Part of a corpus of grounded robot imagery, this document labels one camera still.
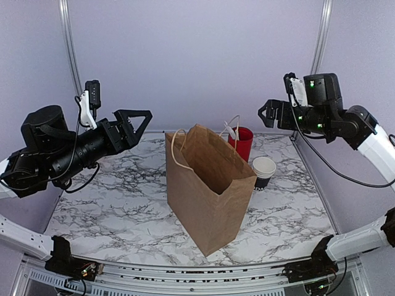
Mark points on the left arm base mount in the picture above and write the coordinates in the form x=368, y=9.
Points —
x=75, y=268

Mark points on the aluminium frame post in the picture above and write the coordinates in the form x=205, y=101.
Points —
x=69, y=44
x=322, y=36

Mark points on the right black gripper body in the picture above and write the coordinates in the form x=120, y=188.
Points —
x=286, y=121

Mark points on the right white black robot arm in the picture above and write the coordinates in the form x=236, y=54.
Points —
x=325, y=115

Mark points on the brown paper bag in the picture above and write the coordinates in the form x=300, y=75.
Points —
x=209, y=186

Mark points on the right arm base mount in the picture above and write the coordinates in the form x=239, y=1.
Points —
x=306, y=270

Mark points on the white wrapped straws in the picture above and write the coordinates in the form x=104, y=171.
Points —
x=233, y=134

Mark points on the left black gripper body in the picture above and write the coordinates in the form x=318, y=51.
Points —
x=116, y=144

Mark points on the right aluminium frame post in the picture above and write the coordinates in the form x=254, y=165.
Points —
x=322, y=36

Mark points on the left aluminium frame post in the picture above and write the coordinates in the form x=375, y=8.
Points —
x=69, y=44

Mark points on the stack of paper cups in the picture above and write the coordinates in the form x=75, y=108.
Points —
x=264, y=168

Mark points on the red cylindrical container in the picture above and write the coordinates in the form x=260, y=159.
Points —
x=244, y=143

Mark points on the front aluminium rail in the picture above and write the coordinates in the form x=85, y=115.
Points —
x=137, y=279

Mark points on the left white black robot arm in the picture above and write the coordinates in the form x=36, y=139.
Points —
x=54, y=154

